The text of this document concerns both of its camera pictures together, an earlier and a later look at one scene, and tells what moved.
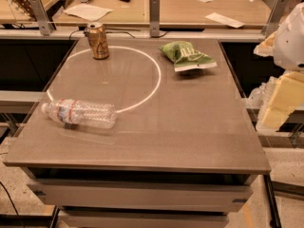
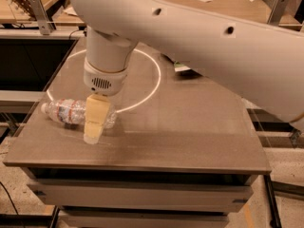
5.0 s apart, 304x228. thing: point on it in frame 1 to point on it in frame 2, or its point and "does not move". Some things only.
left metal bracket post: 45,23 does not move
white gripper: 291,45 to 103,80
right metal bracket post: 278,10 does not move
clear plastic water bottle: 76,112 does not move
